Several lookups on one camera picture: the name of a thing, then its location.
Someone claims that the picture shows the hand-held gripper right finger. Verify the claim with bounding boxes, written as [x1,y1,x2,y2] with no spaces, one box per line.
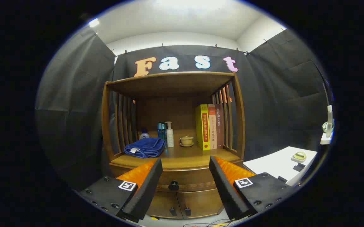
[209,156,297,220]

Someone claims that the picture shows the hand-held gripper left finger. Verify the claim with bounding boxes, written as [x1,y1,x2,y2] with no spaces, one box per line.
[75,158,163,223]

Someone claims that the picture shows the wooden drawer with black knob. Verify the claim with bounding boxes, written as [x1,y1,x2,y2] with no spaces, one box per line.
[110,160,244,192]

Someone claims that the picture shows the wooden cabinet door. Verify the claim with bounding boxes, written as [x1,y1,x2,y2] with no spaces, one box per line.
[177,189,224,218]
[146,190,183,219]

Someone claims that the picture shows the wooden countertop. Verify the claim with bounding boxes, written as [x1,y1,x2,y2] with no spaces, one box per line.
[111,143,242,169]

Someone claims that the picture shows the white side cabinet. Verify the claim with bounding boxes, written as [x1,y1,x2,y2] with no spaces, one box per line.
[243,146,318,186]

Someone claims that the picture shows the wooden cabinet with slatted sides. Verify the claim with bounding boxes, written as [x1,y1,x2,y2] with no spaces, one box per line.
[101,71,246,219]

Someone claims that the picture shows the folded blue towel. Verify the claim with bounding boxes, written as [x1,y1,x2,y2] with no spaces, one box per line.
[124,137,166,159]

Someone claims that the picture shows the white pump bottle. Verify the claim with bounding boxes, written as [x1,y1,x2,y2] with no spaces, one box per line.
[165,121,175,148]

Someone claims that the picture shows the tall blue box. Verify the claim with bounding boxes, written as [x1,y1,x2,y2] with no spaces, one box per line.
[157,122,167,147]

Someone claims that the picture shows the orange and white book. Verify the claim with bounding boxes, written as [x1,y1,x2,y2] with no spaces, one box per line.
[207,104,217,150]

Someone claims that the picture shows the beige lidded tea bowl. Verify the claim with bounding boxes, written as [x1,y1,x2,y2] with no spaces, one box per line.
[180,136,195,148]

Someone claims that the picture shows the brown book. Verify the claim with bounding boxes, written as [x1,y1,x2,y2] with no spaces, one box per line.
[214,104,224,149]

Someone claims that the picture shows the thick yellow book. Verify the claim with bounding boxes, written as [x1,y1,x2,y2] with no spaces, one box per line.
[195,104,211,151]

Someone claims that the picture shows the small green and white object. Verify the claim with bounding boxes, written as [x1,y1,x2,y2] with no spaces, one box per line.
[291,152,307,163]

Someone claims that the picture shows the black backdrop cloth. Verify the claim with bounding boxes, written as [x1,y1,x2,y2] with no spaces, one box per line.
[36,27,331,189]

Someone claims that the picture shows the black floor cables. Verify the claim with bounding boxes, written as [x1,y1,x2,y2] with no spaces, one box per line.
[182,222,242,227]

